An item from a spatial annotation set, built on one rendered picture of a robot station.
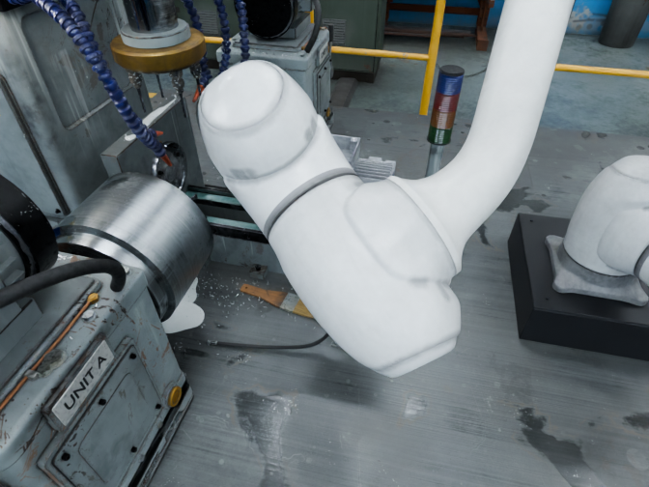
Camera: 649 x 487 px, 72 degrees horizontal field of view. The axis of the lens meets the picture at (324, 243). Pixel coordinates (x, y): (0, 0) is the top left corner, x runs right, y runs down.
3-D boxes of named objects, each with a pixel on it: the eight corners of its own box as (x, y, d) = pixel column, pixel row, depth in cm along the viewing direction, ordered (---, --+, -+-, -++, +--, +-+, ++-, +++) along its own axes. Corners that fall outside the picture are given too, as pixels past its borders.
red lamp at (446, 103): (432, 111, 112) (435, 94, 109) (434, 101, 116) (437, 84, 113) (456, 114, 111) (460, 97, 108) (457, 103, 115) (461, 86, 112)
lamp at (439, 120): (429, 128, 115) (432, 111, 112) (431, 117, 119) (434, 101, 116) (453, 130, 114) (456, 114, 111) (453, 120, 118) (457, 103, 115)
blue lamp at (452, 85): (435, 94, 109) (437, 75, 106) (437, 84, 113) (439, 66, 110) (460, 97, 108) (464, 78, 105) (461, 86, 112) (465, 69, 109)
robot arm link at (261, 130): (220, 168, 50) (281, 261, 46) (151, 84, 35) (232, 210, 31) (299, 115, 51) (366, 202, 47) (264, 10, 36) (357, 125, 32)
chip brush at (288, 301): (237, 295, 109) (236, 293, 108) (246, 281, 112) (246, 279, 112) (314, 320, 103) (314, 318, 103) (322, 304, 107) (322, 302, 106)
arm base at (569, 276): (622, 240, 108) (632, 221, 104) (647, 307, 92) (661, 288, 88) (542, 228, 111) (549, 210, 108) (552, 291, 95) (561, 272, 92)
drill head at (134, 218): (17, 379, 79) (-65, 282, 62) (132, 244, 105) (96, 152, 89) (143, 412, 75) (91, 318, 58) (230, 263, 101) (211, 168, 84)
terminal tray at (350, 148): (295, 184, 96) (294, 155, 92) (308, 158, 104) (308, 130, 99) (349, 191, 94) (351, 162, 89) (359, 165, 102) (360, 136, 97)
